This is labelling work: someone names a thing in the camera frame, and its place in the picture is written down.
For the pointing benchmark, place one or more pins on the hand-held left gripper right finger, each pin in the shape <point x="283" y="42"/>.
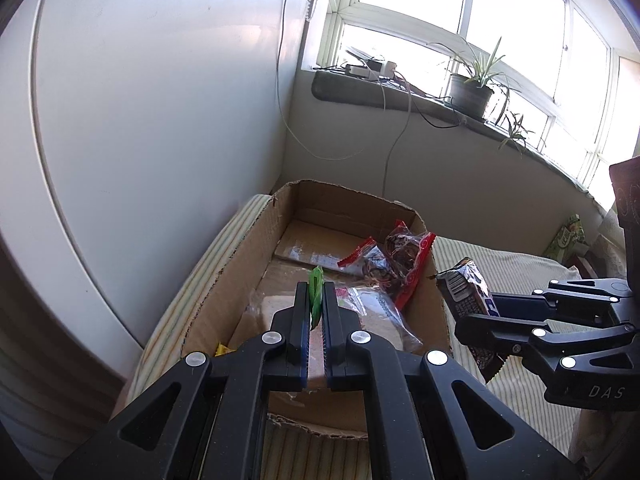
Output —
<point x="327" y="345"/>

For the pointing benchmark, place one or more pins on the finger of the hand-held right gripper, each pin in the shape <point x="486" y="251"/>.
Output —
<point x="575" y="305"/>
<point x="500" y="332"/>

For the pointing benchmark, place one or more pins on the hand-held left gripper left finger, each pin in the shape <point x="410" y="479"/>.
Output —
<point x="302" y="340"/>

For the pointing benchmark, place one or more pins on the green candy packet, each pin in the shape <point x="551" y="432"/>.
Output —
<point x="316" y="295"/>

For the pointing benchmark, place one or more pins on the clear bag with pink label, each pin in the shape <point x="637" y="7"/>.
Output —
<point x="370" y="310"/>

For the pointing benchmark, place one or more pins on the black snack bar packet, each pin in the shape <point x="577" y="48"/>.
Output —
<point x="465" y="285"/>

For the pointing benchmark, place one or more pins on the yellow green candy wrapper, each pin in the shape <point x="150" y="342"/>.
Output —
<point x="222" y="349"/>

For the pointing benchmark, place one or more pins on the cardboard box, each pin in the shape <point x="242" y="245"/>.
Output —
<point x="320" y="210"/>

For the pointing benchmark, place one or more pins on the dark wooden cabinet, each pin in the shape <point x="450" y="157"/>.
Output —
<point x="585" y="267"/>

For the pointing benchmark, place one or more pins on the white lace cloth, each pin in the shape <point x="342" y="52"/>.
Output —
<point x="610" y="250"/>

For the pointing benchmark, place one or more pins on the green printed bag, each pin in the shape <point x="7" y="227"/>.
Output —
<point x="567" y="237"/>

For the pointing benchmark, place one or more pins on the small leafy plant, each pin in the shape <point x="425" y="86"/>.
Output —
<point x="512" y="132"/>

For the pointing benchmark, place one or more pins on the grey potted plant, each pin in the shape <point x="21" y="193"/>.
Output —
<point x="467" y="97"/>

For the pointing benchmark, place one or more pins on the white wardrobe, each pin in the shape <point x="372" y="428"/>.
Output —
<point x="150" y="135"/>

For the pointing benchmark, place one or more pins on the round white device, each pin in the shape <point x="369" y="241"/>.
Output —
<point x="359" y="54"/>

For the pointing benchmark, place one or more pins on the white window frame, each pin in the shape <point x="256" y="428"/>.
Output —
<point x="345" y="15"/>

